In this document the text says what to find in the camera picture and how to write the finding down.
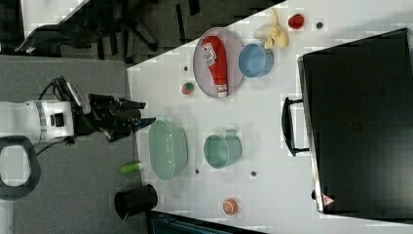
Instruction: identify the black oven door handle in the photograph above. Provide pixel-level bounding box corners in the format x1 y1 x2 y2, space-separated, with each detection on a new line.
282 97 309 157

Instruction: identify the grey round plate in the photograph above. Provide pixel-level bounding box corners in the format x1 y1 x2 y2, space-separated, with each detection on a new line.
193 27 244 98

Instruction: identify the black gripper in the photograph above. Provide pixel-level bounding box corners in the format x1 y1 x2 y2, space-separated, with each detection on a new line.
74 94 156 142

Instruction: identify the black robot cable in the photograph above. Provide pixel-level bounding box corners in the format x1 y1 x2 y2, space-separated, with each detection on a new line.
34 76 77 157

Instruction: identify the teal green cup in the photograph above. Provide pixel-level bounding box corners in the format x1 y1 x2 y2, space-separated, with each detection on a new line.
204 129 243 169

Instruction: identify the green marker pen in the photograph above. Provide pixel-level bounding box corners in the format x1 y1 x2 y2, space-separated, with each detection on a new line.
121 163 143 175

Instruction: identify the red toy strawberry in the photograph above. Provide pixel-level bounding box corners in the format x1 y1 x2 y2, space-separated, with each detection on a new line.
181 82 195 96
288 14 305 29

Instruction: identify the red ketchup bottle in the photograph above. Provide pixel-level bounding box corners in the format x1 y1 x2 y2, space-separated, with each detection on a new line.
202 36 228 98

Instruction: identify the green perforated colander basket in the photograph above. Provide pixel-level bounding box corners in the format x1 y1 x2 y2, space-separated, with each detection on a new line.
149 120 188 180

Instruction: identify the black cylinder cup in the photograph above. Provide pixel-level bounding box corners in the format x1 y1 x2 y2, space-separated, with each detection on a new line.
114 184 158 219

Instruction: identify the red toy strawberry right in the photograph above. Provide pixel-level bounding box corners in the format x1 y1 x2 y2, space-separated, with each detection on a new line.
288 14 305 29

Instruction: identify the peeled toy banana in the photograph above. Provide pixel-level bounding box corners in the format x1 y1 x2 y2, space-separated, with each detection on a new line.
253 9 289 50

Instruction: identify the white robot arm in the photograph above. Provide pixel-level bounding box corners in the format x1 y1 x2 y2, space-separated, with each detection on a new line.
1 94 156 144

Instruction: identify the blue cup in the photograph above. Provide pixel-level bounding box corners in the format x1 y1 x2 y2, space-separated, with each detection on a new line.
238 44 274 78

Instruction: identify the red toy strawberry left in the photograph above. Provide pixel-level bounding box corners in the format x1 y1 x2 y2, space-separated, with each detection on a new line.
181 82 195 96

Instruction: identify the black office chair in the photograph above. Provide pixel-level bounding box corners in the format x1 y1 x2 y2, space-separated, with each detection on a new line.
15 0 158 59

